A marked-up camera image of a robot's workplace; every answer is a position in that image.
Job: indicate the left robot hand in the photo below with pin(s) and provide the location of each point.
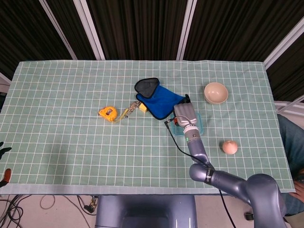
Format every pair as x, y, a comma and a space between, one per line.
4, 150

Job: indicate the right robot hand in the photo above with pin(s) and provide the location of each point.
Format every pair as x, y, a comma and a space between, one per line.
185, 114

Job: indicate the translucent blue plastic lid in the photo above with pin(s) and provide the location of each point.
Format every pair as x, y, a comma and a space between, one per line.
201, 123

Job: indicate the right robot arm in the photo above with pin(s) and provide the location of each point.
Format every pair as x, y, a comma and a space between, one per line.
197, 149

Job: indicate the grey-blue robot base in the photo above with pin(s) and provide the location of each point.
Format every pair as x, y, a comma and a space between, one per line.
145, 211

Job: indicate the blue cloth with grey lining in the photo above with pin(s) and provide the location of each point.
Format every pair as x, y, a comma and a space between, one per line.
161, 99

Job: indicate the beige bowl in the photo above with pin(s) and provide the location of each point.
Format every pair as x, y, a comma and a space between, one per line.
216, 91

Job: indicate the yellow foam block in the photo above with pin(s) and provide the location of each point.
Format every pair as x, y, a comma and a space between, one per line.
143, 108

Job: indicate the pink toy peach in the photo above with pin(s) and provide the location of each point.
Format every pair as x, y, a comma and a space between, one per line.
230, 147

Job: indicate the green checked tablecloth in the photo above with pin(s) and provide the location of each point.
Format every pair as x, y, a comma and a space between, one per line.
71, 118

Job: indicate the yellow tape measure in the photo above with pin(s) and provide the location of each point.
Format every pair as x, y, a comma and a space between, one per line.
107, 114

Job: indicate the black pleated curtain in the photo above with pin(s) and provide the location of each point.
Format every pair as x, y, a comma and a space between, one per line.
142, 23

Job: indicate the black power plug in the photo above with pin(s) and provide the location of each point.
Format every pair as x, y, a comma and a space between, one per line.
90, 205

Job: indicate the person's leg in jeans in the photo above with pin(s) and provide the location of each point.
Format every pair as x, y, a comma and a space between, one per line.
293, 142

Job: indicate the black chair caster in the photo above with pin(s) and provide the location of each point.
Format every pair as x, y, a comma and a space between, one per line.
248, 215

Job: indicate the white rail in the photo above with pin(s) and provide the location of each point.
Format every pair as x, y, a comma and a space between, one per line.
4, 78

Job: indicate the white frame post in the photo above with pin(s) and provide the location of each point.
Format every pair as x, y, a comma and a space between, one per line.
186, 29
285, 44
58, 29
90, 29

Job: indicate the aluminium rail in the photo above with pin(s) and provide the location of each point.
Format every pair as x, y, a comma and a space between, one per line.
289, 104

